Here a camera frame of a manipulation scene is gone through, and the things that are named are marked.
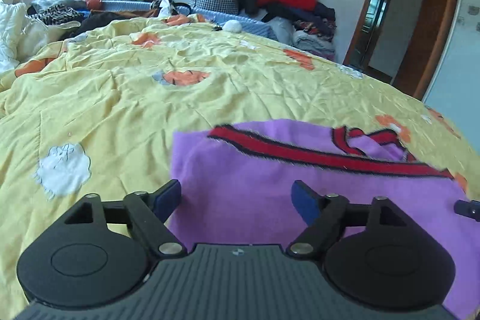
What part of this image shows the purple sweater with red trim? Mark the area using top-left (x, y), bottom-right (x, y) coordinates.
top-left (170, 119), bottom-right (479, 319)

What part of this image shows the folded clothes stack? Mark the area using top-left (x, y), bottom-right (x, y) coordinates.
top-left (261, 2), bottom-right (336, 61)

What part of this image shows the white wardrobe door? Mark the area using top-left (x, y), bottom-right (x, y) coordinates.
top-left (423, 0), bottom-right (479, 151)

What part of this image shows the yellow quilt with orange flowers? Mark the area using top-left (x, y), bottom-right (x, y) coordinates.
top-left (1, 18), bottom-right (479, 319)

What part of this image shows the white quilted jacket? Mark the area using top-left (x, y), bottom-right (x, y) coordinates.
top-left (0, 0), bottom-right (80, 73)

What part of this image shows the black white patterned garment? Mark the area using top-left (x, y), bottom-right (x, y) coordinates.
top-left (27, 0), bottom-right (89, 25)

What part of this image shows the blue quilted mattress pad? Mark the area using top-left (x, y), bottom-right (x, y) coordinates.
top-left (100, 0), bottom-right (278, 41)

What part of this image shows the small white plush ball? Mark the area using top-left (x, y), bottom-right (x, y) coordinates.
top-left (222, 19), bottom-right (242, 33)

